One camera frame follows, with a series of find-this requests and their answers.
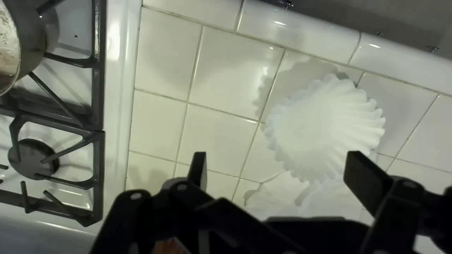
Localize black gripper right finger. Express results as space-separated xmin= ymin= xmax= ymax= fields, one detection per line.
xmin=344 ymin=151 xmax=452 ymax=254

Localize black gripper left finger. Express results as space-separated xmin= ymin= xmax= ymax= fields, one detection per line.
xmin=89 ymin=151 xmax=266 ymax=254

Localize white paper coffee filters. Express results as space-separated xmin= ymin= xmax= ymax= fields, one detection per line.
xmin=260 ymin=72 xmax=387 ymax=186

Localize clear plastic sheet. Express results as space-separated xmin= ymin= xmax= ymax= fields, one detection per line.
xmin=242 ymin=171 xmax=342 ymax=223

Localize white gas stove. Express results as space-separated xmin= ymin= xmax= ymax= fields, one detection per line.
xmin=0 ymin=0 xmax=143 ymax=254

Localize black round stove burner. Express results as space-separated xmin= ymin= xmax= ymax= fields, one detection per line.
xmin=6 ymin=137 xmax=63 ymax=182

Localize black cast iron stove grate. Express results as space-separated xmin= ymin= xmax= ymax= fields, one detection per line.
xmin=0 ymin=0 xmax=108 ymax=229

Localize metal saucepan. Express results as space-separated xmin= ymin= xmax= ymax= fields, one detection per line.
xmin=0 ymin=0 xmax=61 ymax=99

